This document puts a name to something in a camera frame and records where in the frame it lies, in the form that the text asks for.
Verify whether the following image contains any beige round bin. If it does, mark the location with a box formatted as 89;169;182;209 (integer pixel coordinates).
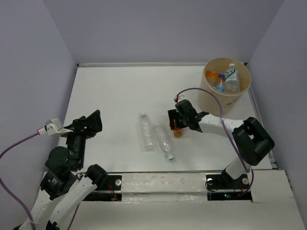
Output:
198;57;251;116

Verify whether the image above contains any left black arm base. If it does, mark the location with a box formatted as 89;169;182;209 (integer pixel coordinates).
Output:
83;174;122;202

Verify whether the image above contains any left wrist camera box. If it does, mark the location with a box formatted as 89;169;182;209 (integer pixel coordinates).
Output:
37;118;72;137

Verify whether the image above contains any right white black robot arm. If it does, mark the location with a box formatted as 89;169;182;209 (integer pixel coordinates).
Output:
167;99;275;188

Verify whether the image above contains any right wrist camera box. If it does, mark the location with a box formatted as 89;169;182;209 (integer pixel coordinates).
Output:
174;95;186;103

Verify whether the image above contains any short orange bottle orange cap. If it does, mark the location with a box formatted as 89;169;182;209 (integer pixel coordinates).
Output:
173;119;182;138

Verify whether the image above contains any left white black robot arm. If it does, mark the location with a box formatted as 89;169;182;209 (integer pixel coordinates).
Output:
17;110;108;230

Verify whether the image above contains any clear bottle blue cap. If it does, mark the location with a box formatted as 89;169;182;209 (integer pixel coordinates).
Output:
153;122;174;161

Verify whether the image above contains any green label water bottle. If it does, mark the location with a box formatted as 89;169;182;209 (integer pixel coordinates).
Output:
224;63;240;93

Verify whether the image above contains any blue label small bottle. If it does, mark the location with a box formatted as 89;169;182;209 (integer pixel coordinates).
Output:
214;72;225;92

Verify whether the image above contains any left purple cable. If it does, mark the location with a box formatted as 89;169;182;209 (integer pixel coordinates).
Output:
0;131;80;230

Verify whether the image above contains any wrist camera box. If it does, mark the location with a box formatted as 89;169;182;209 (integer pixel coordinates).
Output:
174;95;186;103
37;118;72;137

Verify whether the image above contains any clear bottle without cap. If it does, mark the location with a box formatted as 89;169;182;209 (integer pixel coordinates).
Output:
139;112;154;151

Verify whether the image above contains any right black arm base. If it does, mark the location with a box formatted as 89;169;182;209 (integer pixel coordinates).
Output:
204;171;252;201

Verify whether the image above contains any orange bottle white cap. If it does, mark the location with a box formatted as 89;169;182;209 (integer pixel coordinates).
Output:
205;70;219;81

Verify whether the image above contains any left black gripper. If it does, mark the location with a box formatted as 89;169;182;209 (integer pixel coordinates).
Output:
60;108;104;168

